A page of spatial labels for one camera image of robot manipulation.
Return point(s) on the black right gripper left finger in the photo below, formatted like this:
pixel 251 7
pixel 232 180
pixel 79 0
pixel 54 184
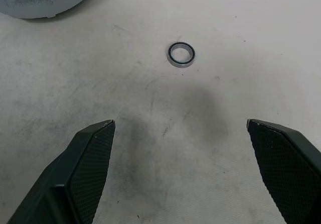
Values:
pixel 75 173

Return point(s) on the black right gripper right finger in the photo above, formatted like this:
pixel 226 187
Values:
pixel 286 168

